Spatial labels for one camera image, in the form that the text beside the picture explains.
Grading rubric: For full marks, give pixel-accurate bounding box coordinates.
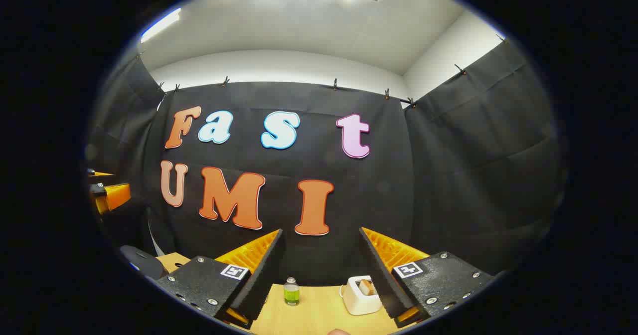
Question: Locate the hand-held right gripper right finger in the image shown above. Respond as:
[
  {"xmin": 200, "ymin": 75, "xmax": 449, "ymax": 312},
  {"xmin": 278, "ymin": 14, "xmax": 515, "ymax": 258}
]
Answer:
[{"xmin": 359, "ymin": 227, "xmax": 495, "ymax": 330}]

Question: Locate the black backdrop cloth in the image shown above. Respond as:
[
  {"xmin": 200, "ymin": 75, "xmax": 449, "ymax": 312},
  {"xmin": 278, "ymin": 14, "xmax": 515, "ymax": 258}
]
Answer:
[{"xmin": 85, "ymin": 38, "xmax": 569, "ymax": 286}]

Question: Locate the ceiling light panel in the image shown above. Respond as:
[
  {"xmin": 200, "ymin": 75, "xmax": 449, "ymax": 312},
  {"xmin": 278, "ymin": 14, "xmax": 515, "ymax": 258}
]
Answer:
[{"xmin": 141, "ymin": 7, "xmax": 182, "ymax": 43}]

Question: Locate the white toaster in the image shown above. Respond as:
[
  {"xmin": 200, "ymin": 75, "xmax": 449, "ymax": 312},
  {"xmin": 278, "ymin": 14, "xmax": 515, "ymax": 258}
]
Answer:
[{"xmin": 342, "ymin": 275, "xmax": 383, "ymax": 316}]

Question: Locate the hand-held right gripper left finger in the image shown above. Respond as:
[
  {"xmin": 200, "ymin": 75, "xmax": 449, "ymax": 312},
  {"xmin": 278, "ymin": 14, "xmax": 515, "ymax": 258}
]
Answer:
[{"xmin": 156, "ymin": 228, "xmax": 287, "ymax": 330}]

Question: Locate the row of black cloth clips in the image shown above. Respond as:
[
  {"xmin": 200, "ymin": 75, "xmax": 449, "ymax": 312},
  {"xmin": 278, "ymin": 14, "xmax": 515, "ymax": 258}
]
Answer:
[{"xmin": 137, "ymin": 33, "xmax": 506, "ymax": 107}]

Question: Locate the green drink bottle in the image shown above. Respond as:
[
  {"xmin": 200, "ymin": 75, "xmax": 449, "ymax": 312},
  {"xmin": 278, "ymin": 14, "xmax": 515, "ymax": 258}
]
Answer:
[{"xmin": 283, "ymin": 277, "xmax": 301, "ymax": 306}]

